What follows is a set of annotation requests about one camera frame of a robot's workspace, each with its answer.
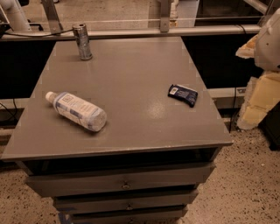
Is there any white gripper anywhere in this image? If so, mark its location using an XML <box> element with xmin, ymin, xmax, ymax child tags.
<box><xmin>235</xmin><ymin>8</ymin><xmax>280</xmax><ymax>130</ymax></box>

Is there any clear plastic water bottle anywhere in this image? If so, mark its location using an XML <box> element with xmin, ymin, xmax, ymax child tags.
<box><xmin>45</xmin><ymin>92</ymin><xmax>107</xmax><ymax>132</ymax></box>

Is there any dark blue snack packet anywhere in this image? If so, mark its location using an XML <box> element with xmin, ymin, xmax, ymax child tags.
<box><xmin>168</xmin><ymin>85</ymin><xmax>198</xmax><ymax>108</ymax></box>

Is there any grey drawer cabinet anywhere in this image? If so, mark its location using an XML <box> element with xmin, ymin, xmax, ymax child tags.
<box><xmin>3</xmin><ymin>38</ymin><xmax>232</xmax><ymax>224</ymax></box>

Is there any top drawer knob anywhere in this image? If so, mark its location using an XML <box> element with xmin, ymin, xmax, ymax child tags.
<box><xmin>122</xmin><ymin>182</ymin><xmax>130</xmax><ymax>190</ymax></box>

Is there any drawer knob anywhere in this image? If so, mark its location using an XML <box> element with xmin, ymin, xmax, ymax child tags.
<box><xmin>122</xmin><ymin>182</ymin><xmax>130</xmax><ymax>190</ymax></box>
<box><xmin>126</xmin><ymin>204</ymin><xmax>133</xmax><ymax>211</ymax></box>

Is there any silver metal can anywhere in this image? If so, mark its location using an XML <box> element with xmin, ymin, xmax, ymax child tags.
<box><xmin>73</xmin><ymin>24</ymin><xmax>93</xmax><ymax>60</ymax></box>

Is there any middle drawer knob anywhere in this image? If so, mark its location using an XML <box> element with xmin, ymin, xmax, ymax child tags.
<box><xmin>126</xmin><ymin>204</ymin><xmax>133</xmax><ymax>211</ymax></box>

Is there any grey metal railing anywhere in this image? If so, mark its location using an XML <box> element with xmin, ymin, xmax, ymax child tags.
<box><xmin>0</xmin><ymin>0</ymin><xmax>280</xmax><ymax>42</ymax></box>

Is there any white pipe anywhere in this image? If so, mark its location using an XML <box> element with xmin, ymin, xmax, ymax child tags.
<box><xmin>0</xmin><ymin>0</ymin><xmax>32</xmax><ymax>32</ymax></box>

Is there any black cable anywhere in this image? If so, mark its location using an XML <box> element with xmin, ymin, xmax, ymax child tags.
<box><xmin>0</xmin><ymin>97</ymin><xmax>19</xmax><ymax>123</ymax></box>

